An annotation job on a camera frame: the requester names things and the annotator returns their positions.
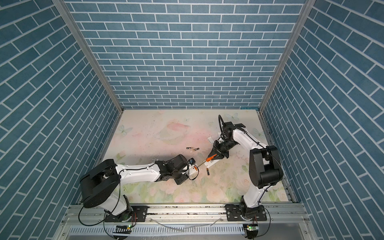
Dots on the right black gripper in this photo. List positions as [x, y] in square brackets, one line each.
[216, 150]

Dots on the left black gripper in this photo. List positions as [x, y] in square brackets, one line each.
[184, 178]

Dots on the orange black screwdriver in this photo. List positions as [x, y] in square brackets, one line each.
[208, 159]

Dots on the white remote control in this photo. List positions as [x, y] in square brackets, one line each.
[211, 163]
[193, 171]

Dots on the white battery cover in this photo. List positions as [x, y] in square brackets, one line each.
[211, 139]

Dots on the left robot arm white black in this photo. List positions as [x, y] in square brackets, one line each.
[101, 186]

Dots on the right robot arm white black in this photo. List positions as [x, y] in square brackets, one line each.
[265, 167]

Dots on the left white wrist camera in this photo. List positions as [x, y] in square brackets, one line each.
[192, 161]

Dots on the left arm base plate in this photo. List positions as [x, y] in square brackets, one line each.
[134, 214]

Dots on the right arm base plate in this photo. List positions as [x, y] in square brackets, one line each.
[241, 212]

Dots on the white slotted cable duct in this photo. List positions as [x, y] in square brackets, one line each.
[158, 230]

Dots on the aluminium front rail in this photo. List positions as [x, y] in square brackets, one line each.
[222, 212]

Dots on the right aluminium corner post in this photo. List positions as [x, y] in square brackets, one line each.
[304, 14]

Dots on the aluminium corner post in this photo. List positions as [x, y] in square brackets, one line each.
[304, 14]
[81, 41]

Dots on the left aluminium corner post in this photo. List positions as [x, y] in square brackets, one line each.
[81, 41]

